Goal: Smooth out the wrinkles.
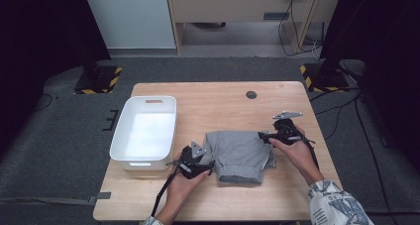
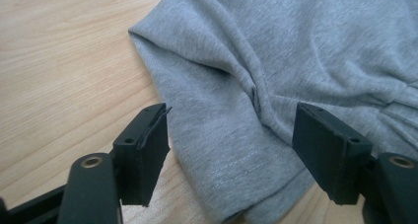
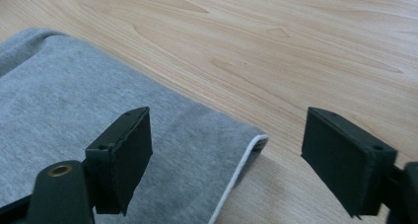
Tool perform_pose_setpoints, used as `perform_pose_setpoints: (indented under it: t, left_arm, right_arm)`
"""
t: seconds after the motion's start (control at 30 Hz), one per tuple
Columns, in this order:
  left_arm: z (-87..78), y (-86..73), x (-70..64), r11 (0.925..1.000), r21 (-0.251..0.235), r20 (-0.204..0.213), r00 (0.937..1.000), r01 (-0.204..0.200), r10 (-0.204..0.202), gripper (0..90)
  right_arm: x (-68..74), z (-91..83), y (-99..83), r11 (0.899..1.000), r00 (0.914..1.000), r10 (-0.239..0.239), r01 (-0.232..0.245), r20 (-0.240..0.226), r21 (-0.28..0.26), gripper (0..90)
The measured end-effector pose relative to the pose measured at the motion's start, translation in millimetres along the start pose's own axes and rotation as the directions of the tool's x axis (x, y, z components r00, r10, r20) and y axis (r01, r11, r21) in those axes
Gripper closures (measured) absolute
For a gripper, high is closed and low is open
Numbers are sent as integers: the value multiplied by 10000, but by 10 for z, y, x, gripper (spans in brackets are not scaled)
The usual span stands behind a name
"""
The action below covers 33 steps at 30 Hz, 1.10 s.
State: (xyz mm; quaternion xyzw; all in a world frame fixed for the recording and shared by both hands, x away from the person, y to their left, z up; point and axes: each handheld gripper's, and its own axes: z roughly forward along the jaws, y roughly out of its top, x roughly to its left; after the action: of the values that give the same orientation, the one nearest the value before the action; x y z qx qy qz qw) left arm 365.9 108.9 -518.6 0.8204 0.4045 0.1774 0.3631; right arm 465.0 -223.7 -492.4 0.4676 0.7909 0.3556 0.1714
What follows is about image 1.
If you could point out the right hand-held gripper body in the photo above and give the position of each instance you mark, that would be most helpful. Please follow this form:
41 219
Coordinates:
287 132

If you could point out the person's left hand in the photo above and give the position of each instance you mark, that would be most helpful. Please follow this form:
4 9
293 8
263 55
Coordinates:
181 192

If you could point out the white cabinet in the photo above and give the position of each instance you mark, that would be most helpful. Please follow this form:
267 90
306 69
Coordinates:
132 17

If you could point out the grey shorts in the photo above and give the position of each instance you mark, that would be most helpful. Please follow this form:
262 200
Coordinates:
237 155

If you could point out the white plastic bin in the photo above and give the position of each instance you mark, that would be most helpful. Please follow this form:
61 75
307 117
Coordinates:
145 135

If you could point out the black stand base yellow stripes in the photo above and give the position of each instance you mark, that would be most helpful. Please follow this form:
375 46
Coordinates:
325 79
99 81

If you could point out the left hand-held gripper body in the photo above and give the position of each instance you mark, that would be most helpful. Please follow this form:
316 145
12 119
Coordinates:
191 165

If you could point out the grey tape strip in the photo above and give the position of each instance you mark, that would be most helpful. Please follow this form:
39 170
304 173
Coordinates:
99 197

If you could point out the black curtain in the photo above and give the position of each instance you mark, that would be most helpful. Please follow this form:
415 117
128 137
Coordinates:
386 36
39 36

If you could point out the light wooden desk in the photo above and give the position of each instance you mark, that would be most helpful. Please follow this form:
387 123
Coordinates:
231 7

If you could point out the round grey table grommet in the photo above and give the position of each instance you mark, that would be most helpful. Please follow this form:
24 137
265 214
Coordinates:
251 94

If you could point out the person's right hand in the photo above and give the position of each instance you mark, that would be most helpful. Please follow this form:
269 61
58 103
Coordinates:
300 155

